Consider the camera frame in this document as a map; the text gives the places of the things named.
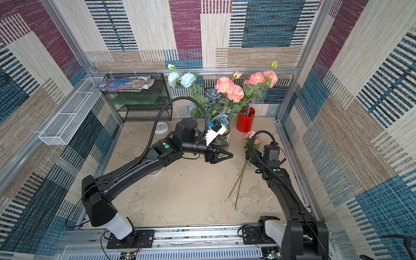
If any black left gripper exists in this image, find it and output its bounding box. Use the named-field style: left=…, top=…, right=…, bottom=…
left=181, top=138, right=234, bottom=166

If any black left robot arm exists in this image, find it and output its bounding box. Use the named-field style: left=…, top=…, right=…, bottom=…
left=80, top=114, right=233, bottom=241

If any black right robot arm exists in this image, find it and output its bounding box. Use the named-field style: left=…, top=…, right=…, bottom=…
left=246, top=130, right=330, bottom=260

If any clear glass vase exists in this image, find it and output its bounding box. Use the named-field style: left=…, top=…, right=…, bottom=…
left=213, top=127, right=230, bottom=151

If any red pencil cup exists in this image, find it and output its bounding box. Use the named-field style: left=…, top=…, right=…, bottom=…
left=236, top=107, right=255, bottom=133

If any grey blue rose stem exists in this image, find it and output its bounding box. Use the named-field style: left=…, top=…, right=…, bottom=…
left=188, top=88, right=231, bottom=128

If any white blue alarm clock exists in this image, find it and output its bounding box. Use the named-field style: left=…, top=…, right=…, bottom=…
left=154, top=121, right=169, bottom=135

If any white tape roll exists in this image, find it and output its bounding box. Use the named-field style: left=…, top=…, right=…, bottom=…
left=149, top=169, right=162, bottom=177

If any light blue rose stem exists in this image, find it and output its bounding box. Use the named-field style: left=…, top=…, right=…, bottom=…
left=167, top=63, right=209, bottom=108

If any green sheet on shelf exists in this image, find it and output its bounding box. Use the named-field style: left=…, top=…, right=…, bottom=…
left=110, top=94, right=159, bottom=105

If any colourful book on shelf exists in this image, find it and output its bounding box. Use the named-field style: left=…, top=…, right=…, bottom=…
left=96, top=76, right=155, bottom=92

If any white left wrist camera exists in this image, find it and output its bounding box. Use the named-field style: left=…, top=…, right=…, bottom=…
left=205, top=121, right=226, bottom=146

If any black wire mesh shelf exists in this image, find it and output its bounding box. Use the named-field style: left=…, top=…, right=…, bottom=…
left=96, top=73, right=173, bottom=122

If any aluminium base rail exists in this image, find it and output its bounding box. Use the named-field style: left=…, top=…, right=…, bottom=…
left=53, top=222, right=339, bottom=260

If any white wire mesh basket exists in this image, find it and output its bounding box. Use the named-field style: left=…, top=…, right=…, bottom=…
left=39, top=77, right=104, bottom=146

